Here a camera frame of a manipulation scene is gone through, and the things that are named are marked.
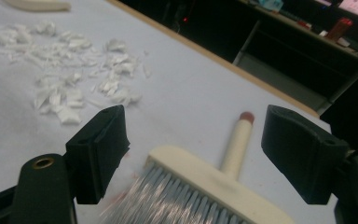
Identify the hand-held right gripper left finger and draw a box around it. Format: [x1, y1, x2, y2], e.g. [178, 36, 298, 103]
[65, 105, 131, 205]

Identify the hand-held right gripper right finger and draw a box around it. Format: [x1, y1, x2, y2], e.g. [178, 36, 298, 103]
[260, 105, 351, 205]

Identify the white table frame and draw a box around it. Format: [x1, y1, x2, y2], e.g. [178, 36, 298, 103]
[232, 0, 358, 116]

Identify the cream dustpan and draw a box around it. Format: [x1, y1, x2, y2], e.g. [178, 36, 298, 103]
[1, 0, 73, 13]

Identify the teal object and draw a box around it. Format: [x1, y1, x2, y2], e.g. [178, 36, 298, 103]
[257, 0, 284, 12]

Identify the cream brush with red tip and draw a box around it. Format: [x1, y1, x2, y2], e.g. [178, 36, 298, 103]
[101, 111, 296, 224]

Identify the pile of white paper scraps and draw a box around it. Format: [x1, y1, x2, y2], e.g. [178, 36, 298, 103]
[0, 20, 153, 125]

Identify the red cylindrical object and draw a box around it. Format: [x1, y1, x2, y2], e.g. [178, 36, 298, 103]
[325, 17, 354, 41]

